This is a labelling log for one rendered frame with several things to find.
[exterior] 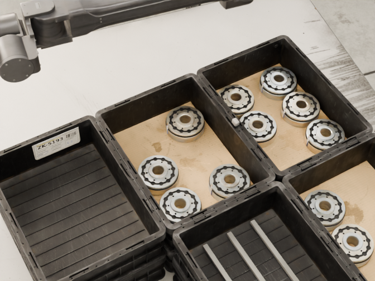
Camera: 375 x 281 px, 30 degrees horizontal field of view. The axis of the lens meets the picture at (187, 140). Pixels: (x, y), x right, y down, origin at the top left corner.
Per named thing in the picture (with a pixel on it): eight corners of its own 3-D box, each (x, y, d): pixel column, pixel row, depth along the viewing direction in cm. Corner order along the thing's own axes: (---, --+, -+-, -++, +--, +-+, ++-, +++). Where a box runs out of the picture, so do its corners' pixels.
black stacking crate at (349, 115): (193, 100, 197) (194, 72, 188) (279, 63, 207) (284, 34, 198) (273, 204, 177) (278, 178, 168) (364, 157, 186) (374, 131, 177)
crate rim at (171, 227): (92, 118, 180) (92, 112, 178) (193, 76, 189) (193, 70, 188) (169, 237, 159) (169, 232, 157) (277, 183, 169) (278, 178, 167)
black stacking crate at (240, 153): (96, 141, 187) (93, 114, 178) (192, 100, 197) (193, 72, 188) (169, 256, 167) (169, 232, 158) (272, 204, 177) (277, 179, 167)
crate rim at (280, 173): (193, 76, 189) (193, 70, 188) (284, 39, 199) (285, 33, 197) (277, 183, 169) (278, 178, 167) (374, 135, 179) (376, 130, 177)
